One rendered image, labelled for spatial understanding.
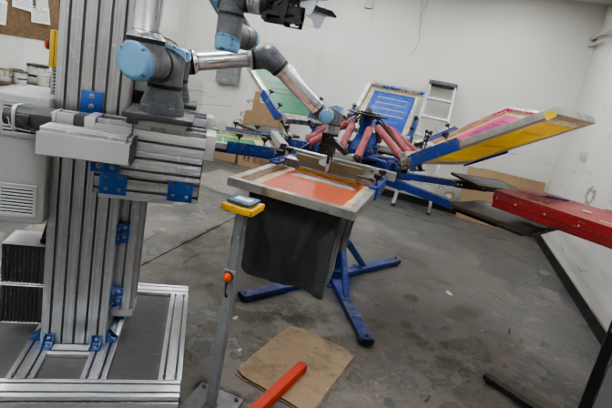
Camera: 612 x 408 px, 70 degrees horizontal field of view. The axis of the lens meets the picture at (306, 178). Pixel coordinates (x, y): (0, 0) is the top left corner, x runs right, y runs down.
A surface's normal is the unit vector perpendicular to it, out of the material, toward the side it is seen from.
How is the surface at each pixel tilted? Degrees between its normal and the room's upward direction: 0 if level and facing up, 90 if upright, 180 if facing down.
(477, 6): 90
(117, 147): 90
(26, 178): 90
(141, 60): 97
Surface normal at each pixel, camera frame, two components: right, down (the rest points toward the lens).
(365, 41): -0.32, 0.15
